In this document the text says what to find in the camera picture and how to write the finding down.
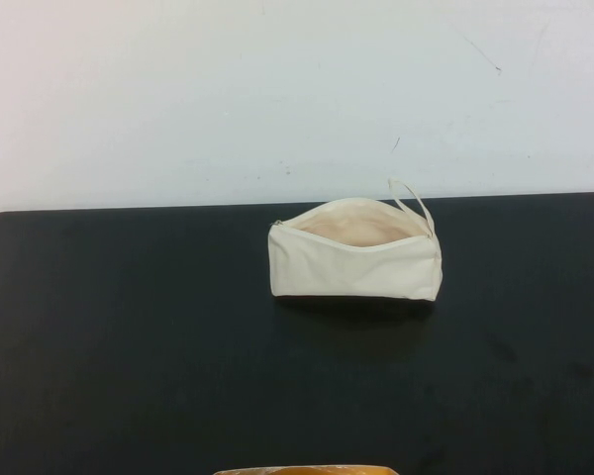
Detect orange cardboard box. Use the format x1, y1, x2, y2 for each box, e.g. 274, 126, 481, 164
212, 464, 398, 475

